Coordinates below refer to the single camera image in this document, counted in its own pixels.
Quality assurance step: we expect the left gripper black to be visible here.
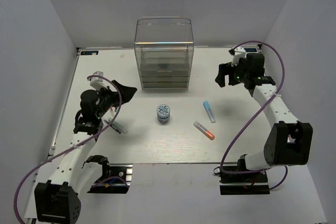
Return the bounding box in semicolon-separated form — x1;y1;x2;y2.
96;80;137;119

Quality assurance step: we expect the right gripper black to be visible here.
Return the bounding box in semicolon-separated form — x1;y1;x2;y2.
216;58;250;88

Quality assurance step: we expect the green capped glue tube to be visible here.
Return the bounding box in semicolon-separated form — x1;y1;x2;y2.
105;118;128;134

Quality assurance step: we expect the blue white patterned jar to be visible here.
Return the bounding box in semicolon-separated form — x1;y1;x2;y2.
156;104;171;123

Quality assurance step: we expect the blue capped glue tube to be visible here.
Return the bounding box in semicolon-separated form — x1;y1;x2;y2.
203;101;216;123

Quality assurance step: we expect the clear acrylic drawer organizer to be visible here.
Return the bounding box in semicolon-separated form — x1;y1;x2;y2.
134;16;194;90

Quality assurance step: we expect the orange capped glue tube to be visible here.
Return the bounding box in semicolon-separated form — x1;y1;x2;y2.
193;121;215;140

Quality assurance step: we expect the purple pen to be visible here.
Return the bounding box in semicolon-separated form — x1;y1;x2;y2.
103;119;121;134

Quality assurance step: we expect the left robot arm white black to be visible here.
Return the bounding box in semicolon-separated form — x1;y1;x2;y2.
34;76;137;223

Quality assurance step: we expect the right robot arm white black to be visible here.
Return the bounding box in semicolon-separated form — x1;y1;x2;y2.
215;53;313;182

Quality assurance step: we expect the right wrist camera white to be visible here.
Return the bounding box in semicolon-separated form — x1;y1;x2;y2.
229;47;246;66

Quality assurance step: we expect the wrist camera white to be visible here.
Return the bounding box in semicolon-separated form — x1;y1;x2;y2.
89;71;106;91
229;47;246;66

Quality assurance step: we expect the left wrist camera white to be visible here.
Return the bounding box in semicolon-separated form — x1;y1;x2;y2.
89;71;106;91

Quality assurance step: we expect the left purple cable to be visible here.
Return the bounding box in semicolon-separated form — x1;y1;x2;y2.
13;75;123;224

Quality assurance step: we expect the purple cable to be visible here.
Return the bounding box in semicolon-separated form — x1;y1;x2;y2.
13;75;123;224
219;40;289;191

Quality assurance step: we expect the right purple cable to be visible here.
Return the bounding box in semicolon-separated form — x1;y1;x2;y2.
219;40;289;191

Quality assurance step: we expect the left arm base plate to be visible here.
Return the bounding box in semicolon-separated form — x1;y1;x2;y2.
88;164;133;195

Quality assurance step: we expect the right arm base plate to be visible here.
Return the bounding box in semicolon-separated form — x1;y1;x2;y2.
213;166;270;196

